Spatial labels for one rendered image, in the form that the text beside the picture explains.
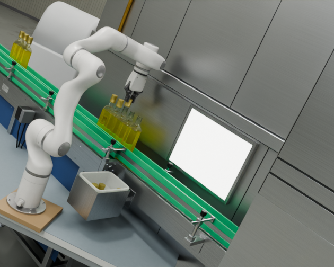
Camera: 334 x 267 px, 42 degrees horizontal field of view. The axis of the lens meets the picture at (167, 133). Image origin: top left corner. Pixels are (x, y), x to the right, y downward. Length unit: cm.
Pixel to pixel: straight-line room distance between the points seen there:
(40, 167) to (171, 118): 74
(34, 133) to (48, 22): 271
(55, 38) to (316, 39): 309
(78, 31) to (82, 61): 258
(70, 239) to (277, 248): 98
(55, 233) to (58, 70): 263
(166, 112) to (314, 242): 113
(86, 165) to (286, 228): 118
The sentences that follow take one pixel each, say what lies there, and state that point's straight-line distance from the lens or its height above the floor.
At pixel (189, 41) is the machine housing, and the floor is 177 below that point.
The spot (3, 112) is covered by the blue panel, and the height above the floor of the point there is 83.
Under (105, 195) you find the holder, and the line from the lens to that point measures 214.
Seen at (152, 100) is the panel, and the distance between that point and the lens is 247.
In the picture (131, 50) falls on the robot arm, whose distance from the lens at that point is 218.
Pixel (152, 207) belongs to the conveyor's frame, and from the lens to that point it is 223.
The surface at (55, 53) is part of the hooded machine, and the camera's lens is 458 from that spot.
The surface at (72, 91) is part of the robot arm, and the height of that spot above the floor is 140.
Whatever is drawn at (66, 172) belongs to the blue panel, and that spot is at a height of 83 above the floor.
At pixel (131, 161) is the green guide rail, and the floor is 109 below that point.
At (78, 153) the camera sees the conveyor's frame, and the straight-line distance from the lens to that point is 247.
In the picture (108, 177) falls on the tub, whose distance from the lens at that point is 233.
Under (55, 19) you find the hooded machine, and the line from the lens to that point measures 468.
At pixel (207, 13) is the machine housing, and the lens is 238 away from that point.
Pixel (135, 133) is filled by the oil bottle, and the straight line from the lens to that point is 235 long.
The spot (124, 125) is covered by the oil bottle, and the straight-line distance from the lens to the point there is 239.
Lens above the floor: 192
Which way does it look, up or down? 15 degrees down
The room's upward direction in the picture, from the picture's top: 24 degrees clockwise
